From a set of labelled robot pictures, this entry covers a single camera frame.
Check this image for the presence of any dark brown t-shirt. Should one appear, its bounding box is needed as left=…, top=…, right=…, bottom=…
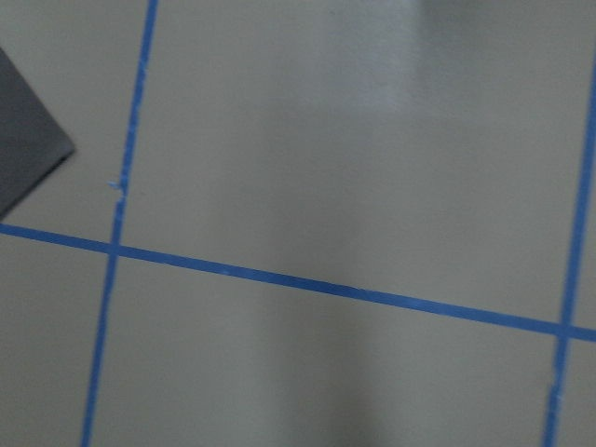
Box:
left=1, top=52, right=75, bottom=216

